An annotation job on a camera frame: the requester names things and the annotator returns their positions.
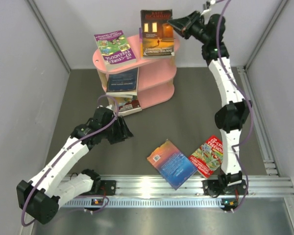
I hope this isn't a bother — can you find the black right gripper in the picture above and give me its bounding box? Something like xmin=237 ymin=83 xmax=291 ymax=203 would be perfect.
xmin=167 ymin=11 xmax=210 ymax=45

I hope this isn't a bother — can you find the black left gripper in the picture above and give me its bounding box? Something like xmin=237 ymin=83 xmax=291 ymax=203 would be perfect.
xmin=101 ymin=116 xmax=133 ymax=144

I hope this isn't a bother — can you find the brown dark cover book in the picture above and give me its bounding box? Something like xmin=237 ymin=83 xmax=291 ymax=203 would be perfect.
xmin=140 ymin=9 xmax=174 ymax=59

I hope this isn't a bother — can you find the yellow Brideshead Revisited book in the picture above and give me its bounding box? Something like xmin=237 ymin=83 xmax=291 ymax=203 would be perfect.
xmin=116 ymin=96 xmax=142 ymax=116

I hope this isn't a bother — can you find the dark blue paperback book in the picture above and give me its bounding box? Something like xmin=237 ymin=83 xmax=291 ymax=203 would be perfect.
xmin=106 ymin=68 xmax=139 ymax=93

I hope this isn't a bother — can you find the blue orange paperback book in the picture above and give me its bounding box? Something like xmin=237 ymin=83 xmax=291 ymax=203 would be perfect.
xmin=147 ymin=140 xmax=197 ymax=190

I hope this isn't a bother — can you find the purple 117-storey treehouse book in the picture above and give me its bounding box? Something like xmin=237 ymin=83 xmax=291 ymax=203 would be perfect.
xmin=94 ymin=30 xmax=137 ymax=71

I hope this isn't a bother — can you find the red green treehouse book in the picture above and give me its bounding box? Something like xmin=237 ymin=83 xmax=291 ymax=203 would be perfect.
xmin=188 ymin=135 xmax=223 ymax=179

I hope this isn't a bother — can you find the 169-storey treehouse book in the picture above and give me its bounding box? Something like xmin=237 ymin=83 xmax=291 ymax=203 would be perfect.
xmin=106 ymin=92 xmax=137 ymax=98

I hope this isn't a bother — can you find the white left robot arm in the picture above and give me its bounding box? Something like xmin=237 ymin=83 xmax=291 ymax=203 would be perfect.
xmin=16 ymin=105 xmax=133 ymax=226

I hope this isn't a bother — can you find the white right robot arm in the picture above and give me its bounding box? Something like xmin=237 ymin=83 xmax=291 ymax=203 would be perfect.
xmin=167 ymin=11 xmax=252 ymax=194

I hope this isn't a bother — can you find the pink three-tier shelf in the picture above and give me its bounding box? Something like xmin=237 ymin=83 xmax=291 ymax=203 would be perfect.
xmin=93 ymin=34 xmax=177 ymax=109

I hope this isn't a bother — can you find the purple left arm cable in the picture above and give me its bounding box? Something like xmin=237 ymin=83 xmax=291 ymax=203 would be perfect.
xmin=21 ymin=94 xmax=121 ymax=226

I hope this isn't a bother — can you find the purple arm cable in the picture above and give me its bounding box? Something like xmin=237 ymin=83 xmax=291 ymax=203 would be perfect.
xmin=210 ymin=0 xmax=255 ymax=213
xmin=21 ymin=94 xmax=121 ymax=226

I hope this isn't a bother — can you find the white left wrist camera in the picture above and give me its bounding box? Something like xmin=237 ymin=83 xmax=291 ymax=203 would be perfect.
xmin=97 ymin=104 xmax=119 ymax=116

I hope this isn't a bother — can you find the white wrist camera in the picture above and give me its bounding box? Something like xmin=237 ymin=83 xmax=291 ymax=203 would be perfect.
xmin=97 ymin=104 xmax=119 ymax=116
xmin=201 ymin=0 xmax=217 ymax=15

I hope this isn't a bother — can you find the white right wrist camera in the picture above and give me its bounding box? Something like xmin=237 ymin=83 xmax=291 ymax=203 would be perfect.
xmin=201 ymin=0 xmax=217 ymax=15

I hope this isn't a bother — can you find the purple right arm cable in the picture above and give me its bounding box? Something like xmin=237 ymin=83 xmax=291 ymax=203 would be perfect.
xmin=210 ymin=0 xmax=255 ymax=213

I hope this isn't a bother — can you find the aluminium mounting rail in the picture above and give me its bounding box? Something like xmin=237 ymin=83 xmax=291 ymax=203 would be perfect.
xmin=55 ymin=176 xmax=294 ymax=209

